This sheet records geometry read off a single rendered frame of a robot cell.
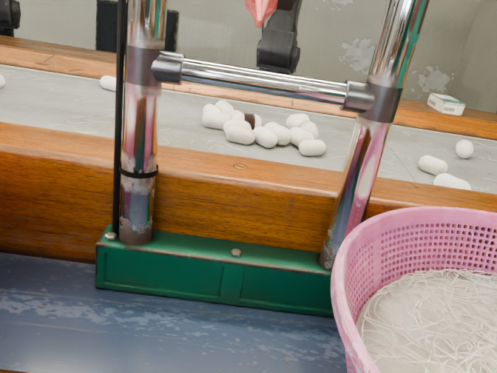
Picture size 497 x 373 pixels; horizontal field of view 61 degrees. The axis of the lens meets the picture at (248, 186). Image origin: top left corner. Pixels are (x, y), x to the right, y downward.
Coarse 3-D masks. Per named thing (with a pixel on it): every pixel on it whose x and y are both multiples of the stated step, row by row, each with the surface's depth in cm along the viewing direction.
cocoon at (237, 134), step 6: (234, 126) 46; (228, 132) 46; (234, 132) 46; (240, 132) 46; (246, 132) 45; (252, 132) 46; (228, 138) 46; (234, 138) 46; (240, 138) 46; (246, 138) 45; (252, 138) 46; (246, 144) 46
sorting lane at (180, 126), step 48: (0, 96) 49; (48, 96) 52; (96, 96) 55; (192, 96) 63; (192, 144) 44; (240, 144) 46; (288, 144) 49; (336, 144) 52; (432, 144) 59; (480, 144) 63
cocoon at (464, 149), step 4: (464, 140) 56; (456, 144) 56; (460, 144) 54; (464, 144) 54; (468, 144) 54; (472, 144) 55; (456, 148) 55; (460, 148) 54; (464, 148) 54; (468, 148) 54; (472, 148) 54; (456, 152) 55; (460, 152) 54; (464, 152) 54; (468, 152) 54; (472, 152) 54; (460, 156) 55; (464, 156) 54; (468, 156) 54
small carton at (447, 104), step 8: (432, 96) 72; (440, 96) 70; (448, 96) 72; (432, 104) 71; (440, 104) 68; (448, 104) 67; (456, 104) 67; (464, 104) 67; (448, 112) 68; (456, 112) 68
